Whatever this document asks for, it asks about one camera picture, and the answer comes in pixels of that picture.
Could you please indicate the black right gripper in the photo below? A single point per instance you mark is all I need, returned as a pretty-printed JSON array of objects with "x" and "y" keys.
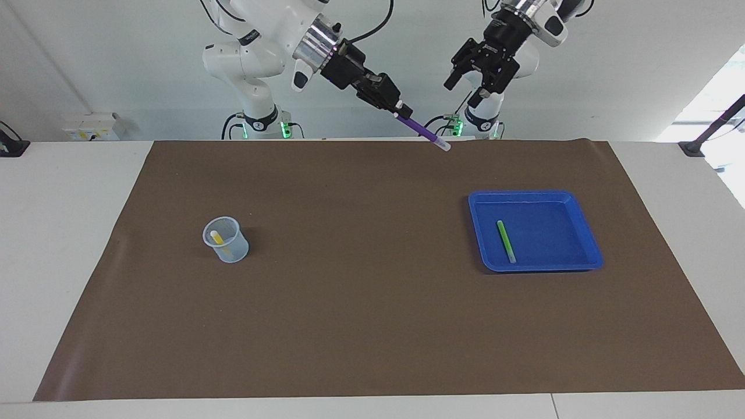
[{"x": 349, "y": 64}]

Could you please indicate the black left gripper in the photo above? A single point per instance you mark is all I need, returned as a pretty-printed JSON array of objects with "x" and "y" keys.
[{"x": 506, "y": 41}]

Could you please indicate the purple highlighter pen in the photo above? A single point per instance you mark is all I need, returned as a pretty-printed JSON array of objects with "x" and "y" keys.
[{"x": 422, "y": 129}]

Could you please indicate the green highlighter pen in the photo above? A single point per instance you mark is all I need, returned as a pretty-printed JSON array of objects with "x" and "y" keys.
[{"x": 505, "y": 238}]

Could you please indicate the yellow highlighter pen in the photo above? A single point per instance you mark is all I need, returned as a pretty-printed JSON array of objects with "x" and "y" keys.
[{"x": 216, "y": 235}]

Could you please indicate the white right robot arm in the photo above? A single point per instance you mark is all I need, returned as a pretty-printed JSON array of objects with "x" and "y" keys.
[{"x": 273, "y": 23}]

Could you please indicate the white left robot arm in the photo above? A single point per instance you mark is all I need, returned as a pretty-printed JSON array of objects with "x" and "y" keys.
[{"x": 556, "y": 26}]

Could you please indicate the blue plastic tray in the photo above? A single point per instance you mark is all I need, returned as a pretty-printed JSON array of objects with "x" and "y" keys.
[{"x": 553, "y": 233}]

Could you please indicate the translucent blue mesh pen cup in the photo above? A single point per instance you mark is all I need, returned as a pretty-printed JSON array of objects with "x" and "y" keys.
[{"x": 233, "y": 253}]

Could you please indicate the brown table mat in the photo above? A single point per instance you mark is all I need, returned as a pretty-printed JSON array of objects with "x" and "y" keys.
[{"x": 361, "y": 320}]

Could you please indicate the black stand with pole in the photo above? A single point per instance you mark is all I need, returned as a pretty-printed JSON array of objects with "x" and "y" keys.
[{"x": 692, "y": 148}]

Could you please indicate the small black table clamp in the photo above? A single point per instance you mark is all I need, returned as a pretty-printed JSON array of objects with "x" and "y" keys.
[{"x": 11, "y": 148}]

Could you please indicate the white wall socket box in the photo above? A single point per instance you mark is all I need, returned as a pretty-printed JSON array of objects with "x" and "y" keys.
[{"x": 93, "y": 125}]

